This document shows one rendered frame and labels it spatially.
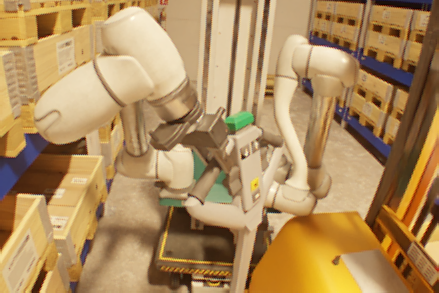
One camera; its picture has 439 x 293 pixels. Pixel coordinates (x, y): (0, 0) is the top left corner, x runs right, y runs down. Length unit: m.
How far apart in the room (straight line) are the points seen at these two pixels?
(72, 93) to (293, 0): 6.02
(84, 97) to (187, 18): 5.59
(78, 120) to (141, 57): 0.15
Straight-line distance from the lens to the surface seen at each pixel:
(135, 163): 1.44
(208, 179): 0.65
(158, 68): 0.50
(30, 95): 1.22
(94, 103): 0.51
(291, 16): 6.39
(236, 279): 1.01
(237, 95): 1.55
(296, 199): 1.19
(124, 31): 0.48
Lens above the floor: 1.69
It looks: 24 degrees down
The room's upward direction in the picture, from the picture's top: 5 degrees clockwise
